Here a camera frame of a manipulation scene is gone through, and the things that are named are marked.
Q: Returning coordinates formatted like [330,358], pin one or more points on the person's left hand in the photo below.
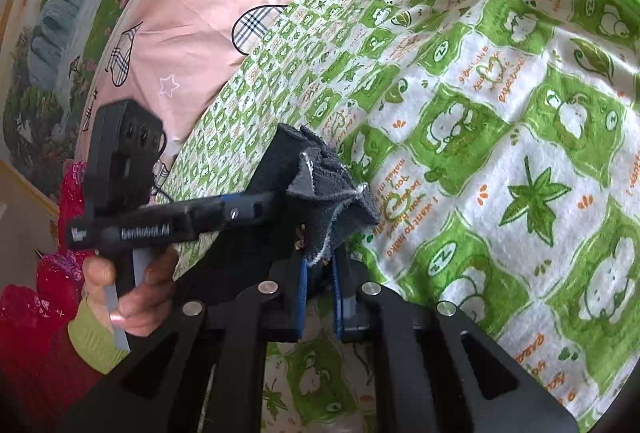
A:
[145,298]

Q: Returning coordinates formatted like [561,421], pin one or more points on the red patterned garment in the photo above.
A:
[75,193]

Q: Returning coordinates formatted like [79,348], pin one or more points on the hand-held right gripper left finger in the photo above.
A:
[302,298]

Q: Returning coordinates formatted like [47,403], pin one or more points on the dark grey pants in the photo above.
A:
[320,185]

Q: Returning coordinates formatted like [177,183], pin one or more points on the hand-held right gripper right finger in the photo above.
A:
[340,308]

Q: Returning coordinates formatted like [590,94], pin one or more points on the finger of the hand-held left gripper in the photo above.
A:
[235,213]

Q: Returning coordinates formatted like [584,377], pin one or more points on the person's left forearm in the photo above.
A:
[45,363]

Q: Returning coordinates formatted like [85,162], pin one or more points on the green frog print blanket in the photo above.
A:
[475,138]

